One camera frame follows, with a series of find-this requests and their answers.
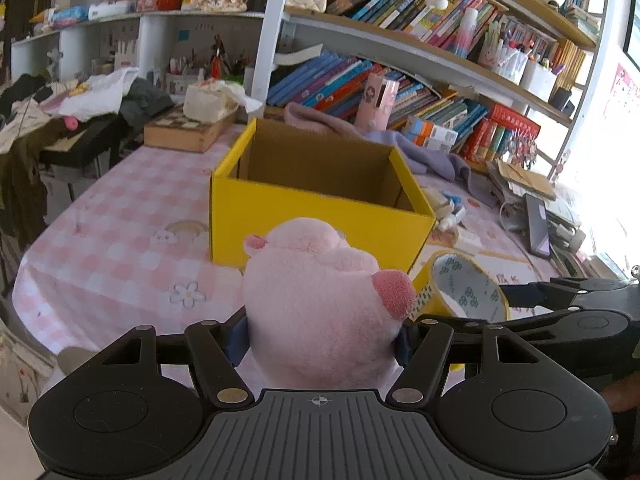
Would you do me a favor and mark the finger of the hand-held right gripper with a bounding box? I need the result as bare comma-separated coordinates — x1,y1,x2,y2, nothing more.
499,276,640,311
452,308,633,343

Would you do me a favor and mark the pink pig plush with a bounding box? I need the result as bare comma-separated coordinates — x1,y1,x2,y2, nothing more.
242,217,417,391

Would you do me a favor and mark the white orange carton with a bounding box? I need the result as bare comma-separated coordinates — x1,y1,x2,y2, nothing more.
402,116,458,153

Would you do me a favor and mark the yellow cardboard box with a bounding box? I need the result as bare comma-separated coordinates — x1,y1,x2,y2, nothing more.
209,117,437,278

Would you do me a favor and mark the pegboard with stationery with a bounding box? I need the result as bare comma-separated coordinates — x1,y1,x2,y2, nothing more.
165,35,256,81

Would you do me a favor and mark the pink cylindrical holder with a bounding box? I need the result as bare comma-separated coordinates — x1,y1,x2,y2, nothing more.
354,71,401,131

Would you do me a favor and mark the pink gradient bottle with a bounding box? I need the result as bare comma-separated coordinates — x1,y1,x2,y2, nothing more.
452,7,480,58

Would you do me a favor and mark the pink wall poster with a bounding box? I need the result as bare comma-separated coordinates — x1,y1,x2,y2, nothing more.
602,62,640,126

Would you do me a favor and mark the person's right hand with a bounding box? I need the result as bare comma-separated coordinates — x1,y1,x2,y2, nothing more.
600,375,640,413

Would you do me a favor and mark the wooden box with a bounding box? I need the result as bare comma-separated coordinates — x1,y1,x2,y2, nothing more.
143,107,238,153

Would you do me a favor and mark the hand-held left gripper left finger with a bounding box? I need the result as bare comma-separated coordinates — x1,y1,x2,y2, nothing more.
75,307,255,408

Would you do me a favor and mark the white clothes pile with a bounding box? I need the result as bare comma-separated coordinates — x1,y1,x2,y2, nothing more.
40,67,141,121

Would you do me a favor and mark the small white bottle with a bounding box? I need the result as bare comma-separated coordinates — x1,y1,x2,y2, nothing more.
435,204,468,232

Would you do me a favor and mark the purple cloth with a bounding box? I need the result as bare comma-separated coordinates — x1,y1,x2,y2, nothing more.
284,102,496,206

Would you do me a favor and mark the grey garment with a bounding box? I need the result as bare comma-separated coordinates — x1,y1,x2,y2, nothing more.
120,77,176,128

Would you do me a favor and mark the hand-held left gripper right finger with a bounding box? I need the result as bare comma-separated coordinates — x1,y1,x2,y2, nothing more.
386,318,568,407

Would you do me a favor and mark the brown paper notebook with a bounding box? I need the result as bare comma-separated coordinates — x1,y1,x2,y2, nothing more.
487,160,558,201

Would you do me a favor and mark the row of red books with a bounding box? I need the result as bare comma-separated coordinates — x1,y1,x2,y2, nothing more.
457,105,542,163

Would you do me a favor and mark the bunch of keychains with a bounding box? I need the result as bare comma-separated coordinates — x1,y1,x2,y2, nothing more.
505,135,538,171

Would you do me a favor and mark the white cable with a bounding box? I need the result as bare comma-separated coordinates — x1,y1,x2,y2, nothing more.
499,199,527,232

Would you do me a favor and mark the dark brown garment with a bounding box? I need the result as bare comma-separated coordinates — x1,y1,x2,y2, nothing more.
0,120,51,241

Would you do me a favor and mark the yellow tape roll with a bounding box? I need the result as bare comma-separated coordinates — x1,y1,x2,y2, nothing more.
411,250,512,323

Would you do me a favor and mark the row of blue books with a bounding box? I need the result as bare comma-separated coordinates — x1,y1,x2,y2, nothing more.
267,52,488,133

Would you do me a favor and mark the white pen holder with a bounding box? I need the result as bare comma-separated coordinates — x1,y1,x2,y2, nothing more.
477,42,528,86
520,60,557,103

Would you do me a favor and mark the cream tissue box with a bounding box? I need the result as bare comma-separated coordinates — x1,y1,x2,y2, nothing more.
182,80,263,123

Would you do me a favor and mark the row of colourful books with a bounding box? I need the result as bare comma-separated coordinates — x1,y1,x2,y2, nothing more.
327,0,511,46

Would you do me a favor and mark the black phone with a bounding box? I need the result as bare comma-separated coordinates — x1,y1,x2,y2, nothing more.
523,193,552,260

